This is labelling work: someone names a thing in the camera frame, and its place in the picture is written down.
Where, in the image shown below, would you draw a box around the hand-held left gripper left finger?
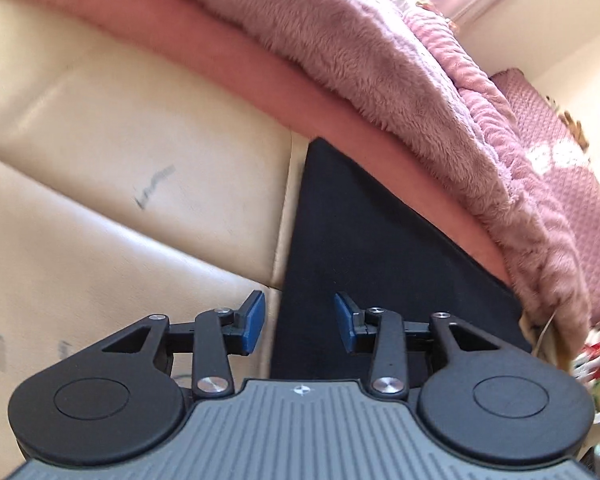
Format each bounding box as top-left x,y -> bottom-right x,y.
100,290 -> 267,399

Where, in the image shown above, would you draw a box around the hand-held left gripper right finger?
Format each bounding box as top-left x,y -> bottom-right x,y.
334,292 -> 503,400

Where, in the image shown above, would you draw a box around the black pants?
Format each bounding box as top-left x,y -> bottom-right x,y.
270,137 -> 533,382

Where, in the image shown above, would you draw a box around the red and white packet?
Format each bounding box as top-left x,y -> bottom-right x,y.
572,330 -> 600,387

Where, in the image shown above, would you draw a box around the coral pink bed sheet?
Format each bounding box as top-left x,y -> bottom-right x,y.
0,0 -> 516,286

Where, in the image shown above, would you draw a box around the pink fluffy blanket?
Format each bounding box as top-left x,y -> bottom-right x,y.
120,0 -> 593,361

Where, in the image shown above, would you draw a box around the pink quilted headboard cushion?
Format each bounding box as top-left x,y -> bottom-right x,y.
487,67 -> 600,331

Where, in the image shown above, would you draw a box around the brown stuffed toy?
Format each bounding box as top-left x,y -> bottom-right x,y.
545,95 -> 592,152

